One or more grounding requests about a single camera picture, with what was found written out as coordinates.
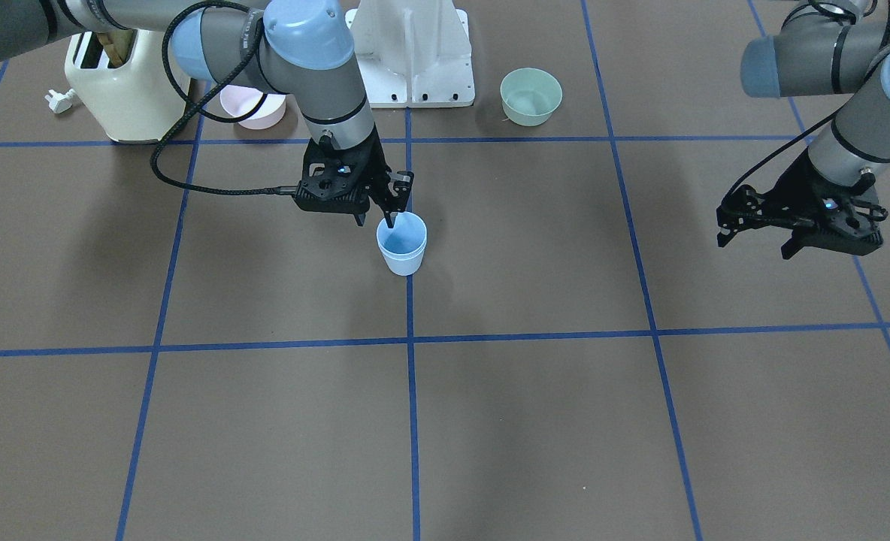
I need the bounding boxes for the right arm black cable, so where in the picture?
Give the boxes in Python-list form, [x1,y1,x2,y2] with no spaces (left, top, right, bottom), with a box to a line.
[150,0,299,198]

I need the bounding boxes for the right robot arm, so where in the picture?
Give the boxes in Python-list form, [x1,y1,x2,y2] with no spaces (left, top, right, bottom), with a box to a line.
[0,1,413,227]

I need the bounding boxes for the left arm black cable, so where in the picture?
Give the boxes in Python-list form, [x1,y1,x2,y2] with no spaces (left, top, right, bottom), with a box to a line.
[723,0,890,207]

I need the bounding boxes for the cream toaster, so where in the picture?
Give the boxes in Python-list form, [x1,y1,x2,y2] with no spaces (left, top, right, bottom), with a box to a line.
[65,30,187,144]

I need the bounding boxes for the blue cup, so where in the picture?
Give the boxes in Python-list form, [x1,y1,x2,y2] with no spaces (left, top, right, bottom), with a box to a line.
[376,212,428,261]
[379,244,425,277]

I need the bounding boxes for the bread slice in toaster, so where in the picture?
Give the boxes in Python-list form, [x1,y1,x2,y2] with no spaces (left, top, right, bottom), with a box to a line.
[95,29,135,68]

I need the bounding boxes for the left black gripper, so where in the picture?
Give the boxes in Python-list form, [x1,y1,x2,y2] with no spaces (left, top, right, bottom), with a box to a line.
[716,150,828,260]

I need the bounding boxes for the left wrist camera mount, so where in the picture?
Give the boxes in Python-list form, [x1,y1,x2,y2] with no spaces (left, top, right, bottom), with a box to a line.
[793,185,888,256]

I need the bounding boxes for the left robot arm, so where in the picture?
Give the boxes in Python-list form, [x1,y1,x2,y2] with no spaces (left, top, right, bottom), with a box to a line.
[716,1,890,259]

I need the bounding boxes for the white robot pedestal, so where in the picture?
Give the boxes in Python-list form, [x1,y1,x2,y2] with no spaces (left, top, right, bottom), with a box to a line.
[344,1,477,109]

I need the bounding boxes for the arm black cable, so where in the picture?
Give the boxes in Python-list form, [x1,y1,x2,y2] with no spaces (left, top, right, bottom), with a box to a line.
[150,0,299,198]
[723,0,890,207]

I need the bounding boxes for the white toaster power plug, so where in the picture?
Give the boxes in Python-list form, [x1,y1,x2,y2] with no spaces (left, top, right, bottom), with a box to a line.
[45,89,77,114]

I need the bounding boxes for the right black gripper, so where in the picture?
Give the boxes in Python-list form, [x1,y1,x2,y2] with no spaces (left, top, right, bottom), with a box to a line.
[344,128,414,228]

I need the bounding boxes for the green bowl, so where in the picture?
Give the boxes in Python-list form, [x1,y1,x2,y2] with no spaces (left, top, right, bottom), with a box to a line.
[499,68,563,127]

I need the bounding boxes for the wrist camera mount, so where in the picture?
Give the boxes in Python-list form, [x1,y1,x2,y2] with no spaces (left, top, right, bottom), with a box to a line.
[793,185,888,256]
[292,141,355,216]

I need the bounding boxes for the pink bowl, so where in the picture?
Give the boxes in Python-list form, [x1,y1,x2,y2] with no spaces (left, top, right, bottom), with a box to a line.
[219,85,287,130]

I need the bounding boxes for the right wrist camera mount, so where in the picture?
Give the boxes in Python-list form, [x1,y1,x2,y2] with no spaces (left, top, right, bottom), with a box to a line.
[292,141,355,216]

